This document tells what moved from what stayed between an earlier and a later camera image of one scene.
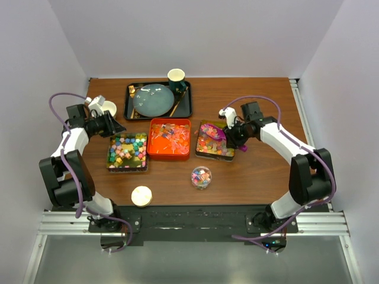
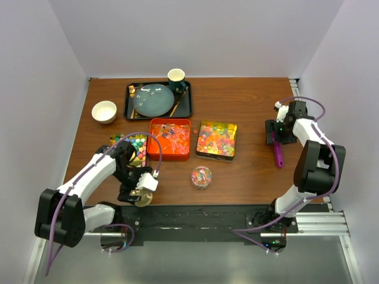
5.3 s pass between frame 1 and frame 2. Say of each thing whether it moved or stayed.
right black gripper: moved
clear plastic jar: stayed
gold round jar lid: stayed
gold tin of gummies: stayed
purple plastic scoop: moved
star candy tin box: stayed
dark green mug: stayed
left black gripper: moved
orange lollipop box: stayed
